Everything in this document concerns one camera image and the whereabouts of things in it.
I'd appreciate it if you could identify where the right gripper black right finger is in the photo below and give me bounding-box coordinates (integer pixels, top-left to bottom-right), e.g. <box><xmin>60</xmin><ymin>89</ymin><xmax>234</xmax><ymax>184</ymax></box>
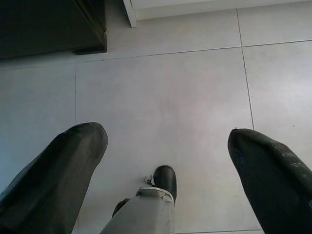
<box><xmin>227</xmin><ymin>128</ymin><xmax>312</xmax><ymax>234</ymax></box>

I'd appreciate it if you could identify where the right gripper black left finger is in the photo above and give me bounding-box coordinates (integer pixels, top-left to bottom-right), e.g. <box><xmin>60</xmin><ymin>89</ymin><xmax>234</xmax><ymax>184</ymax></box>
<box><xmin>0</xmin><ymin>121</ymin><xmax>109</xmax><ymax>234</ymax></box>

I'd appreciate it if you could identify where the robot silver leg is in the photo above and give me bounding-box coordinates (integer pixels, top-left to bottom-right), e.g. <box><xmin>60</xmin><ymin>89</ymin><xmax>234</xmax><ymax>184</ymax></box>
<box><xmin>99</xmin><ymin>186</ymin><xmax>176</xmax><ymax>234</ymax></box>

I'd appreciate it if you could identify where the robot black foot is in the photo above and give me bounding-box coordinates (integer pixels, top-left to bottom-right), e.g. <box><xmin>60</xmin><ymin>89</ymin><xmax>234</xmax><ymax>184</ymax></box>
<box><xmin>151</xmin><ymin>165</ymin><xmax>178</xmax><ymax>203</ymax></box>

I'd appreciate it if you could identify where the dark cabinet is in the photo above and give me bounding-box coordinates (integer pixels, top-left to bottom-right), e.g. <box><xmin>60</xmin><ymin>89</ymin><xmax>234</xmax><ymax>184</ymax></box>
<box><xmin>0</xmin><ymin>0</ymin><xmax>108</xmax><ymax>60</ymax></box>

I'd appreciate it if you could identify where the white door frame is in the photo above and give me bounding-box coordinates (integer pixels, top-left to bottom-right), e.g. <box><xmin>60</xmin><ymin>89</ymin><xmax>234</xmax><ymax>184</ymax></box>
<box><xmin>121</xmin><ymin>0</ymin><xmax>138</xmax><ymax>28</ymax></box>

